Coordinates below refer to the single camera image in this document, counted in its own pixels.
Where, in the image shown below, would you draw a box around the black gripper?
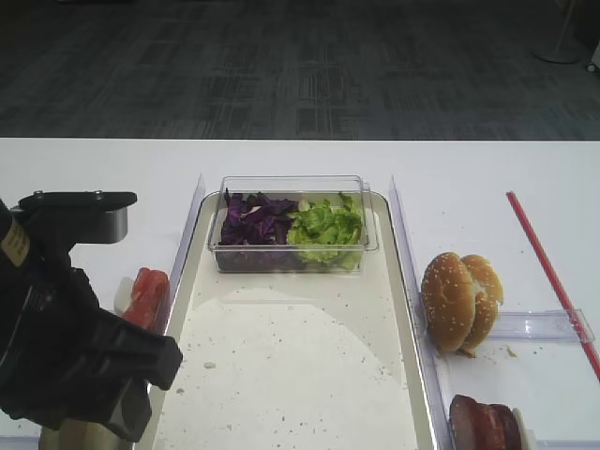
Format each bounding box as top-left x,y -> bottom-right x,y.
1,248 -> 183,443

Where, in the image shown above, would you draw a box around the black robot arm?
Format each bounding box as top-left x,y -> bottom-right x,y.
1,191 -> 183,443

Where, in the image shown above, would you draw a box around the front tomato slice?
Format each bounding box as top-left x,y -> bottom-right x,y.
122,293 -> 166,331

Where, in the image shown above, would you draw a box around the tomato slice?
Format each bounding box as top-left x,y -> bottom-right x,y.
122,293 -> 166,331
130,267 -> 169,306

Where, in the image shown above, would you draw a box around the rear tomato slice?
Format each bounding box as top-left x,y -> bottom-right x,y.
130,267 -> 169,306

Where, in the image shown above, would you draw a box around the white block behind tomato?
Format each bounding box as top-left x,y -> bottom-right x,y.
113,277 -> 135,316

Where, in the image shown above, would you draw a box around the green lettuce leaves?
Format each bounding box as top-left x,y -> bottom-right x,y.
286,192 -> 363,271

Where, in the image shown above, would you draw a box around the front meat patty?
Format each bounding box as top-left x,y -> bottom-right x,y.
449,395 -> 488,450

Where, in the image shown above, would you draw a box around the meat patty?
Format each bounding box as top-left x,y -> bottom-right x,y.
479,404 -> 522,450
449,395 -> 488,450

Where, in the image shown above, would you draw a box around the rear meat patty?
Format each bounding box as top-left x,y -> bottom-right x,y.
479,404 -> 522,450

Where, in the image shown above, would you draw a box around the white block behind patties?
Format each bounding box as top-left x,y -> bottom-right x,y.
512,408 -> 538,450

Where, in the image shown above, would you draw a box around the left bun bottom half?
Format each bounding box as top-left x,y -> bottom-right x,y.
37,407 -> 119,449

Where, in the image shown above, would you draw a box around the bottom left clear divider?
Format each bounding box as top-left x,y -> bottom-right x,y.
0,436 -> 39,450

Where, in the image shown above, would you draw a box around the purple cabbage shreds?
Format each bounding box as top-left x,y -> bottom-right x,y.
219,189 -> 299,246

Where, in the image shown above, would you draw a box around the metal baking tray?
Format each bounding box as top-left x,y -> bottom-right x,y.
141,194 -> 435,449

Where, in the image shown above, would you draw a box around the clear plastic salad container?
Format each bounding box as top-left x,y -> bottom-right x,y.
207,175 -> 379,273

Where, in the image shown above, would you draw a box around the right long clear divider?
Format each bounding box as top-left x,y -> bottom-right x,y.
388,176 -> 455,449

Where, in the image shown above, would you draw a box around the front sesame bun top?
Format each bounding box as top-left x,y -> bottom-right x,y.
421,252 -> 475,352

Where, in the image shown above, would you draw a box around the sesame bun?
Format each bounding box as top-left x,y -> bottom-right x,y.
460,254 -> 503,357
421,252 -> 475,352

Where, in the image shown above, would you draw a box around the rear sesame bun top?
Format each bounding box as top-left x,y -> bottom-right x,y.
460,254 -> 503,357

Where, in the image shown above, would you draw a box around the right red tape strip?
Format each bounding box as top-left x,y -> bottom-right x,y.
505,191 -> 599,378

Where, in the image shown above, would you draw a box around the right clear cross divider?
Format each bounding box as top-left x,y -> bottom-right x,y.
487,309 -> 595,343

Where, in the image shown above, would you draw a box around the bottom right clear divider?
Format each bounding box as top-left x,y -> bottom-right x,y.
531,440 -> 600,450

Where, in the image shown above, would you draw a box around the grey floor stand base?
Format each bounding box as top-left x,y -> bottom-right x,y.
531,0 -> 580,65

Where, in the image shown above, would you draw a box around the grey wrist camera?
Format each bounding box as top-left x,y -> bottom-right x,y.
12,190 -> 138,248

